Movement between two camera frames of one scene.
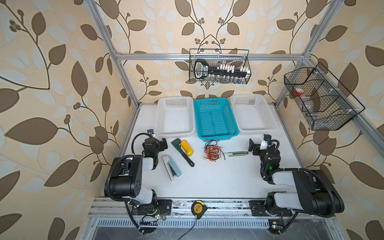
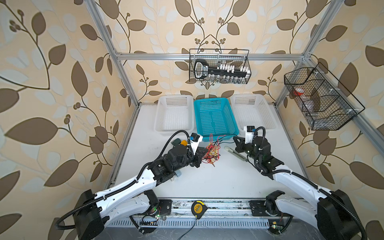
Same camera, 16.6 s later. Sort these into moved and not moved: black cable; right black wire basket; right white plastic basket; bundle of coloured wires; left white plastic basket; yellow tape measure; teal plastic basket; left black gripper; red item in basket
Moved: bundle of coloured wires; black cable; left black gripper
Not moved: red item in basket; left white plastic basket; yellow tape measure; teal plastic basket; right black wire basket; right white plastic basket
